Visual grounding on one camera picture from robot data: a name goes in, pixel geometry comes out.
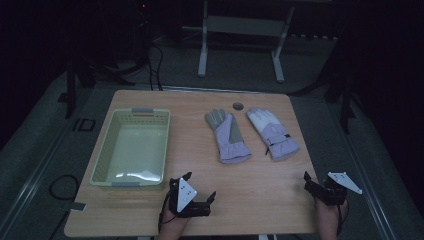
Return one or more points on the lilac glove with grey palm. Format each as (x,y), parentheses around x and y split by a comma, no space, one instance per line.
(230,146)

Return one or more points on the white metal stand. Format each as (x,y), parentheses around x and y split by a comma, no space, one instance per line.
(240,26)

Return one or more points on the black metal stand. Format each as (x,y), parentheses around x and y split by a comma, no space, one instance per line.
(70,86)
(345,110)

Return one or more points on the pale green plastic basket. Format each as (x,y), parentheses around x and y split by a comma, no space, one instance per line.
(133,150)

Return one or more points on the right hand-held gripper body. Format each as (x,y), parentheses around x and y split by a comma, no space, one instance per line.
(333,195)

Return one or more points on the person's right hand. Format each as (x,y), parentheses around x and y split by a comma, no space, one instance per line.
(328,220)

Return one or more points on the lilac and white glove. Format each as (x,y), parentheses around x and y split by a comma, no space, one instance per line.
(276,136)

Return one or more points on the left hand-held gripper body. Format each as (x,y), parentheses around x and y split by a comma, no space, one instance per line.
(185,195)

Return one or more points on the person's left hand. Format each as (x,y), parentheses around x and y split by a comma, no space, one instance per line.
(173,228)

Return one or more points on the black device with red light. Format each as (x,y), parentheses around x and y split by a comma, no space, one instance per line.
(143,10)

